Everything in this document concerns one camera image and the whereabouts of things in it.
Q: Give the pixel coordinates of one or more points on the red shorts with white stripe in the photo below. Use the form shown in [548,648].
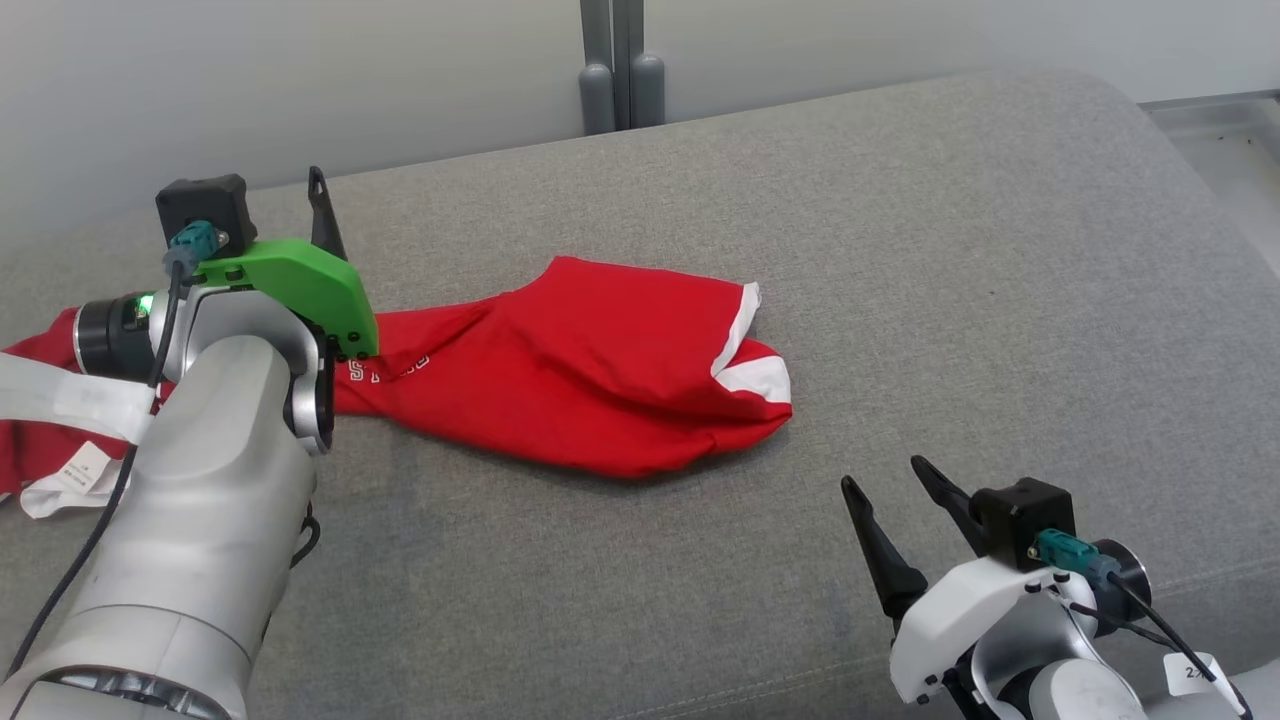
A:
[580,370]

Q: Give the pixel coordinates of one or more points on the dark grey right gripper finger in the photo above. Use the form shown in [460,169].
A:
[885,560]
[950,495]

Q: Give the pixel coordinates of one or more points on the small white printed tag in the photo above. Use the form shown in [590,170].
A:
[1195,672]

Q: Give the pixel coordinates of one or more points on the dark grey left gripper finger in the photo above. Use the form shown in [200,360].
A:
[325,215]

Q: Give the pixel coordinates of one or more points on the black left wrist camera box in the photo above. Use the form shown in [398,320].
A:
[205,205]

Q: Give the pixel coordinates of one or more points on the white tape label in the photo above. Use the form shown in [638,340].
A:
[70,395]

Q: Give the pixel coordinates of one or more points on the grey metal partition post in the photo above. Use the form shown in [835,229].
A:
[620,60]

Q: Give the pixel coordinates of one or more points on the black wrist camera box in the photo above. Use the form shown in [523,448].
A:
[205,205]
[1025,515]

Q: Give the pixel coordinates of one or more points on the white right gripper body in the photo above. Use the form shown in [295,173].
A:
[960,610]

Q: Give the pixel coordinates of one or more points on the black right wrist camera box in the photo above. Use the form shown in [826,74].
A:
[1025,515]

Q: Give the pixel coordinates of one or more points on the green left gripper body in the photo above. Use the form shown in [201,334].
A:
[310,290]

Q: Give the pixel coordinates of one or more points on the red and white t-shirt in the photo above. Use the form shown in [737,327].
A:
[30,450]

